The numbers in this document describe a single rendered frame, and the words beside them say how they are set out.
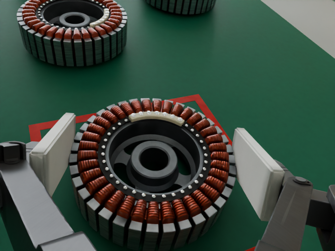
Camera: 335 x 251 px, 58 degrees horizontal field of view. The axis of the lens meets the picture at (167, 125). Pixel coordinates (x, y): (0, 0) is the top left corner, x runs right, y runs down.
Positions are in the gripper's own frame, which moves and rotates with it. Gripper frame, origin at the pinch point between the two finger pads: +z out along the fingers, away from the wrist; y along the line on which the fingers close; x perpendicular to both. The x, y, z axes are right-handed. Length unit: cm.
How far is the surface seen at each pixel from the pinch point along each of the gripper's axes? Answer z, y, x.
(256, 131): 7.5, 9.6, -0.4
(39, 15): 15.1, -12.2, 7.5
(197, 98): 10.9, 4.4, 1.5
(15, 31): 18.7, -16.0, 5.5
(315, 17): 30.6, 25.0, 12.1
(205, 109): 9.6, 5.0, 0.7
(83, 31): 12.8, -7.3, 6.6
